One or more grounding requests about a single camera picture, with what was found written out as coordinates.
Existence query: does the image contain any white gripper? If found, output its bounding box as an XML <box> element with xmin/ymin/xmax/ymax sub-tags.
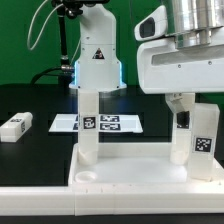
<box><xmin>137</xmin><ymin>34</ymin><xmax>224</xmax><ymax>128</ymax></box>

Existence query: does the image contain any white desk tabletop tray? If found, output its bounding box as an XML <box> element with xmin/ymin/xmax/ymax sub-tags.
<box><xmin>68</xmin><ymin>143</ymin><xmax>224</xmax><ymax>187</ymax></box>

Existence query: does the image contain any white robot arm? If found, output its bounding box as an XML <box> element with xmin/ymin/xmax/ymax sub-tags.
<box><xmin>70</xmin><ymin>0</ymin><xmax>224</xmax><ymax>114</ymax></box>

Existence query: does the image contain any fiducial marker sheet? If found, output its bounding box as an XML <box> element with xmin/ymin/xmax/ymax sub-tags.
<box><xmin>49</xmin><ymin>114</ymin><xmax>143</xmax><ymax>133</ymax></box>

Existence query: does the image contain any white L-shaped fence bar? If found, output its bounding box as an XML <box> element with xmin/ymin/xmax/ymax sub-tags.
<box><xmin>0</xmin><ymin>183</ymin><xmax>224</xmax><ymax>216</ymax></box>

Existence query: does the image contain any black cable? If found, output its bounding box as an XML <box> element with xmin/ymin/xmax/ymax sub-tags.
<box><xmin>29</xmin><ymin>66</ymin><xmax>75</xmax><ymax>85</ymax></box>

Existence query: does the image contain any black camera stand pole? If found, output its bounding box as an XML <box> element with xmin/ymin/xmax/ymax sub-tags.
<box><xmin>50</xmin><ymin>0</ymin><xmax>110</xmax><ymax>84</ymax></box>

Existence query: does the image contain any white cable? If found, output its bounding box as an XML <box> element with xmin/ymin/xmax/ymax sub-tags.
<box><xmin>26</xmin><ymin>0</ymin><xmax>64</xmax><ymax>52</ymax></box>

